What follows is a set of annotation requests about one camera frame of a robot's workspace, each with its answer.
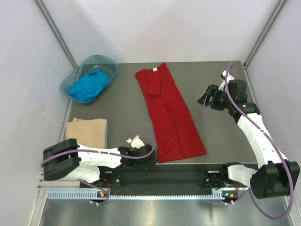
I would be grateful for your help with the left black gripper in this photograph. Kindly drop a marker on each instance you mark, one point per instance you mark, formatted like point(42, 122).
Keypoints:
point(149, 162)

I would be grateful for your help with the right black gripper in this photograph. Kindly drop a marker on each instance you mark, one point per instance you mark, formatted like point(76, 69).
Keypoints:
point(213, 92)

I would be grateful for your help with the red t-shirt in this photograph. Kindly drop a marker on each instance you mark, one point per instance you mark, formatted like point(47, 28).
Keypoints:
point(176, 134)

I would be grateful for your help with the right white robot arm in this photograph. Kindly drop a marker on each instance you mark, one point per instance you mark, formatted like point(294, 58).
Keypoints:
point(275, 176)

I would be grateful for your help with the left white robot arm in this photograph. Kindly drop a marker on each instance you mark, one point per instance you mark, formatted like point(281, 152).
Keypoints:
point(70, 160)

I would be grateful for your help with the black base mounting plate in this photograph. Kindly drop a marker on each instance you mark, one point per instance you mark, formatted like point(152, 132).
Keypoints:
point(159, 179)

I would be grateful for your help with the folded tan t-shirt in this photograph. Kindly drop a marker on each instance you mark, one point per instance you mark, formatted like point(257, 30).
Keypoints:
point(90, 133)

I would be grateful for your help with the teal plastic basket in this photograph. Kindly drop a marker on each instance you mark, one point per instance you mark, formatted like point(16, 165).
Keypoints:
point(99, 62)

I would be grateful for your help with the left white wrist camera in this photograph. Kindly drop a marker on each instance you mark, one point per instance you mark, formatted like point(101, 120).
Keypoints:
point(136, 142)

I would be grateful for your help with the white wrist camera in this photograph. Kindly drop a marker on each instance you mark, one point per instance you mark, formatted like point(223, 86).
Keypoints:
point(136, 142)
point(225, 78)

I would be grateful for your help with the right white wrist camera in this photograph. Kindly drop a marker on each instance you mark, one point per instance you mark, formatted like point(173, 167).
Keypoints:
point(225, 78)

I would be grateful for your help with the slotted cable duct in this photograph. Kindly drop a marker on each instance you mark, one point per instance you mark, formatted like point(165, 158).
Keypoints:
point(98, 195)

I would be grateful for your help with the aluminium frame rail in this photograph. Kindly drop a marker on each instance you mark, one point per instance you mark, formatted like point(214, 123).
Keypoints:
point(212, 180)

